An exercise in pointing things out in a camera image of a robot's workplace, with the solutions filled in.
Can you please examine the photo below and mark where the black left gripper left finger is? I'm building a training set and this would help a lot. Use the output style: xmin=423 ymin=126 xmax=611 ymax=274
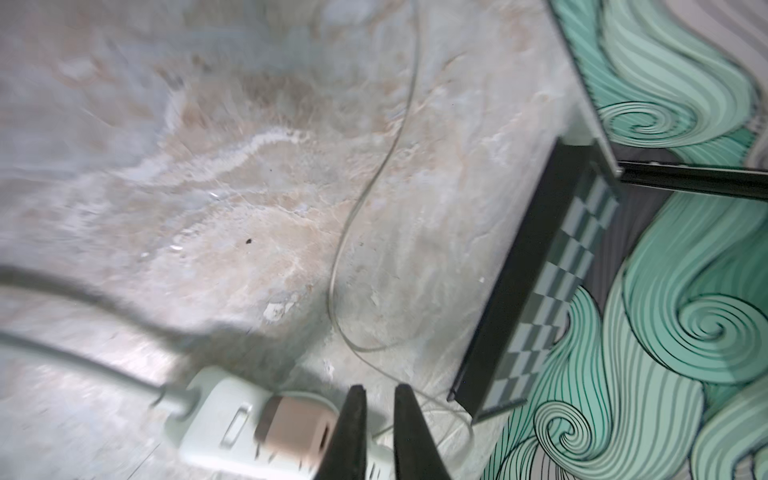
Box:
xmin=314 ymin=385 xmax=367 ymax=480

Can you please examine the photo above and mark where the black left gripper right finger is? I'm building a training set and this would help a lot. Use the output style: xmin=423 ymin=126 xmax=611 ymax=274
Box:
xmin=393 ymin=384 xmax=450 ymax=480

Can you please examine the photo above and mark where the white power strip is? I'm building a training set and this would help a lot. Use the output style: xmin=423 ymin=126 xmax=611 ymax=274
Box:
xmin=163 ymin=365 xmax=397 ymax=480

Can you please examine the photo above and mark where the pink charger left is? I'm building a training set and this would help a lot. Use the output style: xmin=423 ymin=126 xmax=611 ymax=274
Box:
xmin=254 ymin=394 xmax=339 ymax=467

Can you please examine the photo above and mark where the black white chessboard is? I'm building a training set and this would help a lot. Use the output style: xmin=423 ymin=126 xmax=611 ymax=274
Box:
xmin=448 ymin=140 xmax=619 ymax=424

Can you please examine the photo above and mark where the white yellow-keyboard cable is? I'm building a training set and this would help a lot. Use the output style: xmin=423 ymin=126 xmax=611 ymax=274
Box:
xmin=325 ymin=0 xmax=475 ymax=457

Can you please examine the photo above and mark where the white power strip cord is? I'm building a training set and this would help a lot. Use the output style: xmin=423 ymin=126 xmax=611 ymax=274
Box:
xmin=0 ymin=329 xmax=199 ymax=415

